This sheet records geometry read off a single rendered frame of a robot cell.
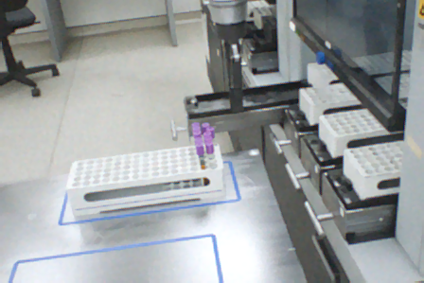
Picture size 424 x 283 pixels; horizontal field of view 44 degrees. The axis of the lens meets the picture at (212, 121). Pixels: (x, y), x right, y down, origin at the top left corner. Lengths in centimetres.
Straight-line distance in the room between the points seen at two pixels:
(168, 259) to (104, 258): 11
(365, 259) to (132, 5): 414
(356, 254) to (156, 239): 37
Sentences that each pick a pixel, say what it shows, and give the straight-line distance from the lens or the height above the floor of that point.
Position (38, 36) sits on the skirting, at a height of 5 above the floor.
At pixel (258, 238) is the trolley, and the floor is 82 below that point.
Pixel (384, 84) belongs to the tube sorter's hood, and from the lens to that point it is 94.
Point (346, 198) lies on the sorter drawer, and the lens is 102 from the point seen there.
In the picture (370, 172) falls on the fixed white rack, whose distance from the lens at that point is 102.
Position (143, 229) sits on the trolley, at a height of 82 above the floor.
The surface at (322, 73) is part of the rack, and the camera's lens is 142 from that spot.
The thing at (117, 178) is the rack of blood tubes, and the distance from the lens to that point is 102.
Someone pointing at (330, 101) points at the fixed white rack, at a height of 86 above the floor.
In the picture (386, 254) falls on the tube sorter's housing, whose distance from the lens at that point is 103.
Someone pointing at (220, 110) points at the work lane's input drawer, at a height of 82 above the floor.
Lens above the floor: 142
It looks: 27 degrees down
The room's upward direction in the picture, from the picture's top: 6 degrees counter-clockwise
